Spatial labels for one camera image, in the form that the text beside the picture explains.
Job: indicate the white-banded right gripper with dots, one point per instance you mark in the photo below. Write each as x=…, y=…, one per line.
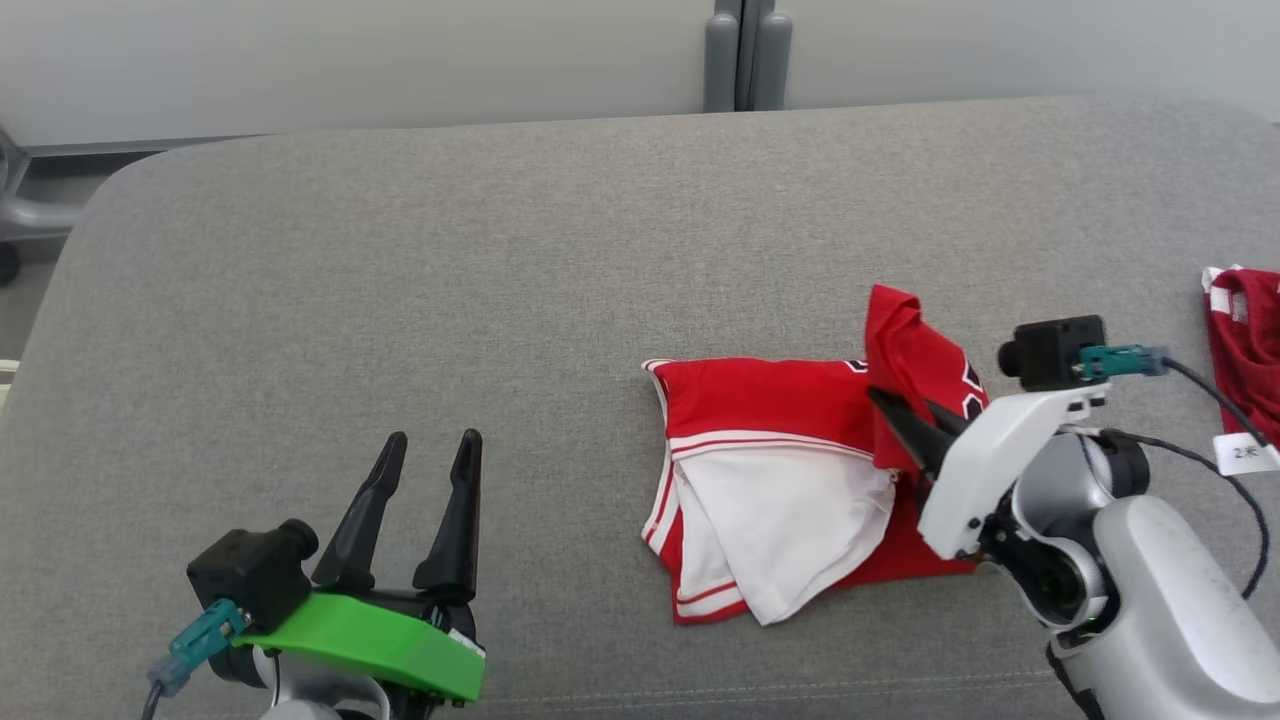
x=975, y=470

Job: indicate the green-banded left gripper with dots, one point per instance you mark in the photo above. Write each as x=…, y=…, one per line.
x=380, y=640

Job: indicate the red white jersey shirt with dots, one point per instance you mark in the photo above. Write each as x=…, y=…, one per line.
x=760, y=400

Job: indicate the red white-striped shorts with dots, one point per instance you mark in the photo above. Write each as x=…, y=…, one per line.
x=1255, y=340

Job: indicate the grey fabric sofa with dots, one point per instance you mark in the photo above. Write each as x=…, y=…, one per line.
x=400, y=300

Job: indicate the grey metal chair base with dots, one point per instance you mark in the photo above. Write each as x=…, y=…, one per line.
x=30, y=215

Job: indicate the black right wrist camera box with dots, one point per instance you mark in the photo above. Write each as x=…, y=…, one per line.
x=1050, y=352

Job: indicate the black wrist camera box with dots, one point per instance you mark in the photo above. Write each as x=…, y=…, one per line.
x=1050, y=352
x=250, y=575

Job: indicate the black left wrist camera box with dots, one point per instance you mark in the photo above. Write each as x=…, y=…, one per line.
x=250, y=575

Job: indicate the teal right camera connector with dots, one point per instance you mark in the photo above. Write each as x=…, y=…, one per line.
x=1125, y=362

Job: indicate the teal camera connector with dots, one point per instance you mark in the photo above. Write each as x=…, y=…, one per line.
x=1125, y=362
x=200, y=640

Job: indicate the teal left camera connector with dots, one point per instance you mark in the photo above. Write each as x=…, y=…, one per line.
x=200, y=640

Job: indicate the grey partition post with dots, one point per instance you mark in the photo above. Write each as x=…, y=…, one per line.
x=748, y=55

